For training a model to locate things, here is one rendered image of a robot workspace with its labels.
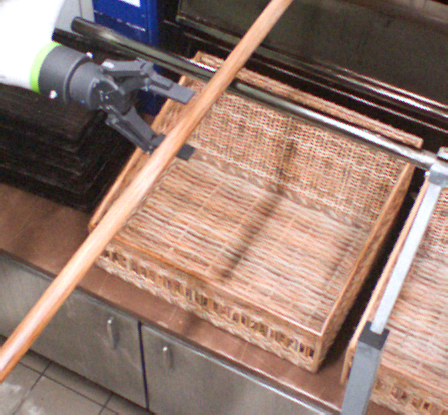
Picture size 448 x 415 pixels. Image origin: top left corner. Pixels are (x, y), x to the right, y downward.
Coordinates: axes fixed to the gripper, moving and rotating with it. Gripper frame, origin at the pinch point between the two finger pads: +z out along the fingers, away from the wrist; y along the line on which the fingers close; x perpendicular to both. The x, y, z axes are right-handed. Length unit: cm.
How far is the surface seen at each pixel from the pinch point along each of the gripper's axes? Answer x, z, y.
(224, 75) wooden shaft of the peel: -12.0, 0.8, -1.5
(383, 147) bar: -13.5, 30.0, 2.4
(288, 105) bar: -14.0, 12.2, 1.8
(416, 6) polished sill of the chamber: -51, 21, 4
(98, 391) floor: 1, -29, 119
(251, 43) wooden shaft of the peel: -21.4, 1.1, -1.4
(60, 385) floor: 5, -39, 119
